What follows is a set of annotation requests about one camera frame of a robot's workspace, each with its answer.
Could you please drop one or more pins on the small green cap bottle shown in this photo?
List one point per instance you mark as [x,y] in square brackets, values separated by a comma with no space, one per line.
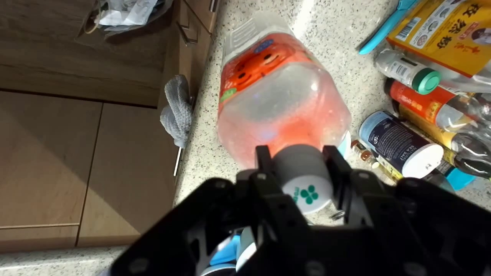
[407,70]

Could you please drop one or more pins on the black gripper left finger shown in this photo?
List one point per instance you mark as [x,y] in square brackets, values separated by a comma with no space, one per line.
[215,224]

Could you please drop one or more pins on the red label sauce bottle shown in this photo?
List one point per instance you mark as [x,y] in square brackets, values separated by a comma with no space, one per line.
[424,104]

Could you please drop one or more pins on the dark jar white lid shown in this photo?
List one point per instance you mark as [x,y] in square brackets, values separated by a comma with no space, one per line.
[396,142]

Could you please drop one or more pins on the orange label plastic bottle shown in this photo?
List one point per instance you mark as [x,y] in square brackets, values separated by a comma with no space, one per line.
[281,101]

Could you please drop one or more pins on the grey dish cloth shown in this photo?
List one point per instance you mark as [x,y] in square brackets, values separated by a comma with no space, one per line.
[177,109]

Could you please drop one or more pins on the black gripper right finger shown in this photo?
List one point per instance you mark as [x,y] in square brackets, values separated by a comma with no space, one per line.
[419,230]

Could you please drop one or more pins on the yellow label sauce bottle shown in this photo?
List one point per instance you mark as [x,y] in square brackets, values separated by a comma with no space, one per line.
[450,31]

